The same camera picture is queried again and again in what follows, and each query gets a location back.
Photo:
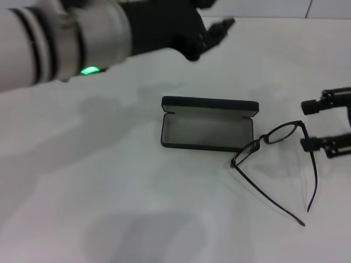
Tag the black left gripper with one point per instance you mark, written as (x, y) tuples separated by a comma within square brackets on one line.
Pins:
[(164, 24)]

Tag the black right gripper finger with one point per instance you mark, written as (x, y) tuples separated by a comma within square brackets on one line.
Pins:
[(311, 144), (311, 107)]

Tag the black glasses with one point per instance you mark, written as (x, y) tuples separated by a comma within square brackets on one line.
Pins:
[(233, 163)]

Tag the black glasses case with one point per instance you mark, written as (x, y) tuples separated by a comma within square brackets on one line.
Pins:
[(208, 105)]

